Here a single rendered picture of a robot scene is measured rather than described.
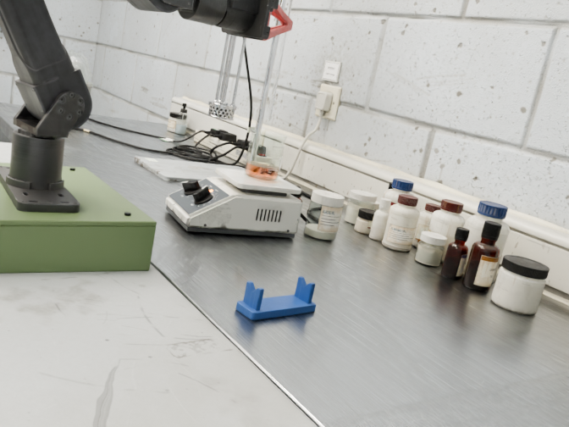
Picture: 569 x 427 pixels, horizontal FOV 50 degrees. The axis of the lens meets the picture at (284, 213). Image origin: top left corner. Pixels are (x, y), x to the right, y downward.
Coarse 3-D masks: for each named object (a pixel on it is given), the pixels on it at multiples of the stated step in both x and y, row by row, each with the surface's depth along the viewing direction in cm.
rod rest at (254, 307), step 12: (300, 276) 75; (252, 288) 69; (300, 288) 75; (312, 288) 73; (252, 300) 69; (264, 300) 72; (276, 300) 73; (288, 300) 73; (300, 300) 74; (240, 312) 69; (252, 312) 68; (264, 312) 69; (276, 312) 70; (288, 312) 71; (300, 312) 72
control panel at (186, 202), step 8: (200, 184) 106; (208, 184) 105; (176, 192) 105; (216, 192) 100; (224, 192) 99; (176, 200) 102; (184, 200) 101; (192, 200) 100; (216, 200) 97; (184, 208) 98; (192, 208) 97; (200, 208) 96
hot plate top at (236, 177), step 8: (216, 168) 107; (224, 176) 103; (232, 176) 102; (240, 176) 104; (240, 184) 98; (248, 184) 98; (256, 184) 100; (264, 184) 101; (272, 184) 103; (280, 184) 104; (288, 184) 106; (280, 192) 102; (288, 192) 102; (296, 192) 103
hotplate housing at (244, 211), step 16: (240, 192) 100; (256, 192) 101; (272, 192) 103; (176, 208) 100; (208, 208) 96; (224, 208) 97; (240, 208) 98; (256, 208) 100; (272, 208) 101; (288, 208) 102; (192, 224) 95; (208, 224) 97; (224, 224) 98; (240, 224) 99; (256, 224) 100; (272, 224) 102; (288, 224) 103
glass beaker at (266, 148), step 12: (252, 132) 102; (264, 132) 107; (252, 144) 102; (264, 144) 102; (276, 144) 102; (252, 156) 103; (264, 156) 102; (276, 156) 103; (252, 168) 103; (264, 168) 102; (276, 168) 104; (264, 180) 103; (276, 180) 105
